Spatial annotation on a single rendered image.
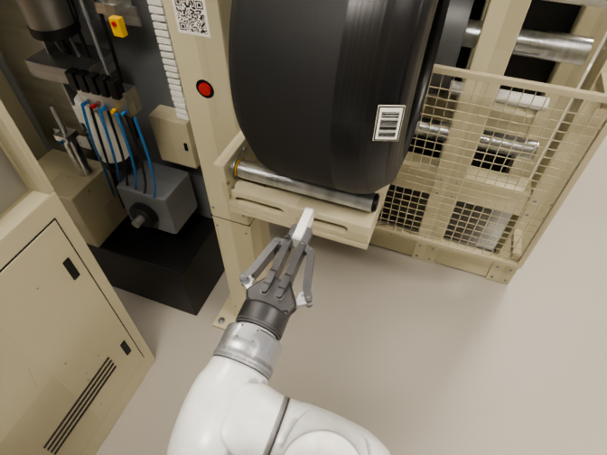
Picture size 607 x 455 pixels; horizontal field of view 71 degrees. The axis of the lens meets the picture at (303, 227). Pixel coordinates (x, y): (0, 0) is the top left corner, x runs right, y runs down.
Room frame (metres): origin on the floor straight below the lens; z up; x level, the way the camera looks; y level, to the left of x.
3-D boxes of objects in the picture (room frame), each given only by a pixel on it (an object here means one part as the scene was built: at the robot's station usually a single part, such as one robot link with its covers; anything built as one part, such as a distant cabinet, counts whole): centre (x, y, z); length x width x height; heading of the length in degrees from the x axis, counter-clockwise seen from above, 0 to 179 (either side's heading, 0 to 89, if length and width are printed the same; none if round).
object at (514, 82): (1.09, -0.38, 0.65); 0.90 x 0.02 x 0.70; 69
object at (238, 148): (0.93, 0.12, 0.90); 0.40 x 0.03 x 0.10; 159
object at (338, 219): (0.73, 0.00, 0.84); 0.36 x 0.09 x 0.06; 69
